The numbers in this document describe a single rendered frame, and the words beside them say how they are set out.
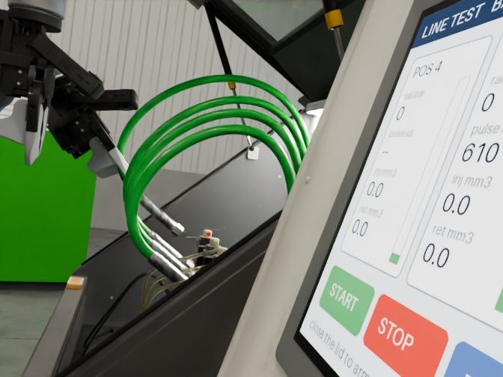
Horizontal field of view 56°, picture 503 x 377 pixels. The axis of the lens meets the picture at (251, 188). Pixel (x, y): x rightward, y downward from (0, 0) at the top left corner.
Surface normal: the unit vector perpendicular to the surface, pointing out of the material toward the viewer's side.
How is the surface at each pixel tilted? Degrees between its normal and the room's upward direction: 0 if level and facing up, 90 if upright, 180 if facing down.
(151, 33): 90
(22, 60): 90
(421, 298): 76
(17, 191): 90
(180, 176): 90
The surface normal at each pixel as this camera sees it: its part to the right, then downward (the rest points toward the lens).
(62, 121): 0.05, -0.16
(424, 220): -0.90, -0.36
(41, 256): 0.43, 0.11
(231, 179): 0.23, 0.08
